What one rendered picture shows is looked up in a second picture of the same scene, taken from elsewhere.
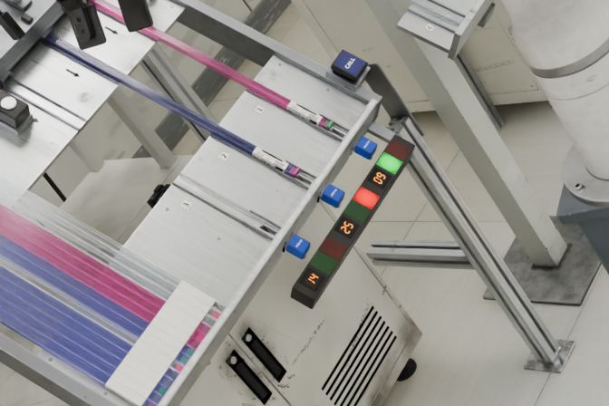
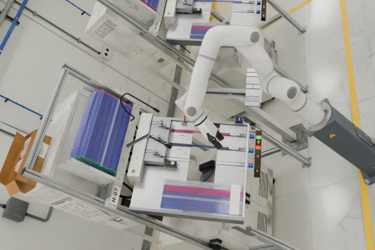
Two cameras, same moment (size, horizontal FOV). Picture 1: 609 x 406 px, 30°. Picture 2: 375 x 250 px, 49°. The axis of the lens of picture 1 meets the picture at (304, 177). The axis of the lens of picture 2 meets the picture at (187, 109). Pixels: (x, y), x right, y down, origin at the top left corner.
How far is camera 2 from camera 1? 1.09 m
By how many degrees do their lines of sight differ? 5
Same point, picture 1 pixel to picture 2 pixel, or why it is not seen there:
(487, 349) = (290, 167)
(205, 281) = (235, 182)
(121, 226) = (192, 178)
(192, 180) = (220, 161)
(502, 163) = (274, 122)
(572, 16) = (298, 99)
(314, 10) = not seen: hidden behind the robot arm
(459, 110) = (260, 115)
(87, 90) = (184, 151)
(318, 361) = (255, 188)
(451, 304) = (274, 160)
